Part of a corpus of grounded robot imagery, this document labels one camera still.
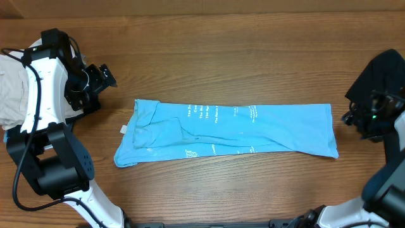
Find light blue printed t-shirt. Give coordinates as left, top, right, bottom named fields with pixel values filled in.
left=114, top=99, right=339, bottom=168

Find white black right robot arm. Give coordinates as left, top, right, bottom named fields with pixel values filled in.
left=288, top=91, right=404, bottom=227

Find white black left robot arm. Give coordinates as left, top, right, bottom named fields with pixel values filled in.
left=6, top=28, right=132, bottom=228

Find black garment at right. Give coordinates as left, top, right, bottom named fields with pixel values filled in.
left=344, top=48, right=405, bottom=165

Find black folded garment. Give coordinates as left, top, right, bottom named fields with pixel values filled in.
left=1, top=108, right=85, bottom=138

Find beige folded garment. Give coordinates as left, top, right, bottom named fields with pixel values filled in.
left=1, top=39, right=74, bottom=133

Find blue folded jeans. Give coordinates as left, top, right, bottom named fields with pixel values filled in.
left=3, top=130, right=9, bottom=143

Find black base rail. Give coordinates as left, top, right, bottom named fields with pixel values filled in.
left=132, top=218, right=297, bottom=228

